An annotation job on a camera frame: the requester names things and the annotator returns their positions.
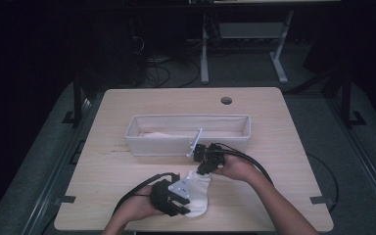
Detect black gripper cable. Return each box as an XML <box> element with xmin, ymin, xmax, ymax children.
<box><xmin>112</xmin><ymin>171</ymin><xmax>181</xmax><ymax>216</ymax></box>
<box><xmin>212</xmin><ymin>142</ymin><xmax>341</xmax><ymax>213</ymax></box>

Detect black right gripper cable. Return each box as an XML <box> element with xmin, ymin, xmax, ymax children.
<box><xmin>212</xmin><ymin>142</ymin><xmax>341</xmax><ymax>213</ymax></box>

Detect black metal stand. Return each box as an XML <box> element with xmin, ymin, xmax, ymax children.
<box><xmin>62</xmin><ymin>74</ymin><xmax>86</xmax><ymax>126</ymax></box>
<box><xmin>338</xmin><ymin>71</ymin><xmax>367</xmax><ymax>127</ymax></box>

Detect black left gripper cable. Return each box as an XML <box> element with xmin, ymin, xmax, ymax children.
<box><xmin>112</xmin><ymin>171</ymin><xmax>181</xmax><ymax>216</ymax></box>

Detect white fabric storage box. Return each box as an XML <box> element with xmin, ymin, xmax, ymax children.
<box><xmin>124</xmin><ymin>114</ymin><xmax>252</xmax><ymax>157</ymax></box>

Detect pale folded cloth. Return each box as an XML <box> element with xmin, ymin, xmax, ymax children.
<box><xmin>142</xmin><ymin>131</ymin><xmax>190</xmax><ymax>139</ymax></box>

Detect person's right hand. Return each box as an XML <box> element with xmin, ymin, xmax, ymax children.
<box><xmin>213</xmin><ymin>153</ymin><xmax>259</xmax><ymax>182</ymax></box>

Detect white metal desk frame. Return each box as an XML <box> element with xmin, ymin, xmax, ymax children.
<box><xmin>200</xmin><ymin>9</ymin><xmax>295</xmax><ymax>85</ymax></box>

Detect black floor cables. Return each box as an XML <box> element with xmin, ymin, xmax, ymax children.
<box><xmin>140</xmin><ymin>55</ymin><xmax>202</xmax><ymax>88</ymax></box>

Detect grey metal rail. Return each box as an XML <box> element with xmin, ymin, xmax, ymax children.
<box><xmin>327</xmin><ymin>97</ymin><xmax>376</xmax><ymax>226</ymax></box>
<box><xmin>21</xmin><ymin>97</ymin><xmax>94</xmax><ymax>235</ymax></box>

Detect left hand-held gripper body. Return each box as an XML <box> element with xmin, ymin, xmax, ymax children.
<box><xmin>149</xmin><ymin>175</ymin><xmax>192</xmax><ymax>217</ymax></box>

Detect black table edge bracket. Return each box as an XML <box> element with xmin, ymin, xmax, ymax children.
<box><xmin>308</xmin><ymin>195</ymin><xmax>338</xmax><ymax>213</ymax></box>
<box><xmin>56</xmin><ymin>195</ymin><xmax>77</xmax><ymax>205</ymax></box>

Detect person's left hand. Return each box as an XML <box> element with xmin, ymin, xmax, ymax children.
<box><xmin>120</xmin><ymin>185</ymin><xmax>165</xmax><ymax>225</ymax></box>

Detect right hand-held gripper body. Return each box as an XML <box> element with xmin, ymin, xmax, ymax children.
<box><xmin>186</xmin><ymin>127</ymin><xmax>226</xmax><ymax>166</ymax></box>

